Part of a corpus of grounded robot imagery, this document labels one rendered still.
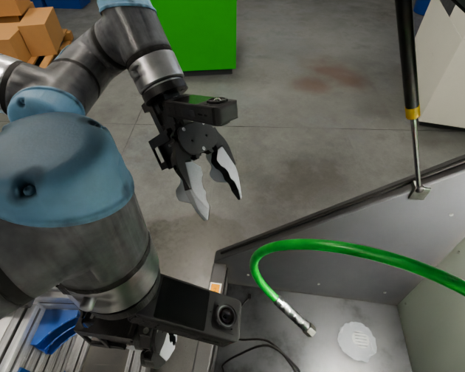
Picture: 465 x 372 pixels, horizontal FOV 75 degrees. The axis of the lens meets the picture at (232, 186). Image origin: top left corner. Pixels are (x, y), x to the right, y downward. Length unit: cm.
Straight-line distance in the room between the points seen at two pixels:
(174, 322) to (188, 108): 27
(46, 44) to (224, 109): 411
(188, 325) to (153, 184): 216
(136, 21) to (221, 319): 40
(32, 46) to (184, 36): 183
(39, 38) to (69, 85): 398
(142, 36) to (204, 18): 306
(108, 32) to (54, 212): 38
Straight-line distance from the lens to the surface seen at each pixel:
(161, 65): 48
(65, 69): 49
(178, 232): 211
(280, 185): 238
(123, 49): 51
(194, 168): 45
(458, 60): 315
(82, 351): 167
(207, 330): 33
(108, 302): 27
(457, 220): 74
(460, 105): 337
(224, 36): 361
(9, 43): 427
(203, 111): 41
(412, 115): 53
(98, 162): 18
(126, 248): 22
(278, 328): 94
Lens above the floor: 171
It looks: 47 degrees down
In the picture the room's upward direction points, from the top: straight up
